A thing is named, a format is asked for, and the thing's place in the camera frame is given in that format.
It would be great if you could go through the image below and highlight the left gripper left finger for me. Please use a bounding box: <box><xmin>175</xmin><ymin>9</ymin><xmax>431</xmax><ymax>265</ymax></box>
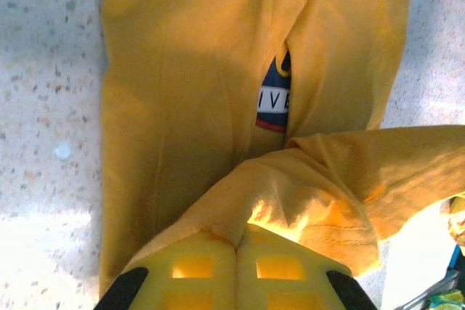
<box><xmin>94</xmin><ymin>230</ymin><xmax>239</xmax><ymax>310</ymax></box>

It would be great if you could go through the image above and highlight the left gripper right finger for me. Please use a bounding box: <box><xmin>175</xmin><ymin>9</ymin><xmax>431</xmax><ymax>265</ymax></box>
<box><xmin>237</xmin><ymin>224</ymin><xmax>379</xmax><ymax>310</ymax></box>

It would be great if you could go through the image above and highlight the green Fox's candy bag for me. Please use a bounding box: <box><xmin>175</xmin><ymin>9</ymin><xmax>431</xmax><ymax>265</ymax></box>
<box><xmin>426</xmin><ymin>287</ymin><xmax>465</xmax><ymax>310</ymax></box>

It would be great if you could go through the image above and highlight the aluminium front rail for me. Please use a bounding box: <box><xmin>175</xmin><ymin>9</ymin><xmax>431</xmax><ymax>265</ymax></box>
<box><xmin>401</xmin><ymin>272</ymin><xmax>461</xmax><ymax>310</ymax></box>

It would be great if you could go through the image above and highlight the yellow t-shirt with print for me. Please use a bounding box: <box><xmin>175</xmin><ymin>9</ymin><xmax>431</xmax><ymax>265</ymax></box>
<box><xmin>97</xmin><ymin>0</ymin><xmax>465</xmax><ymax>296</ymax></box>

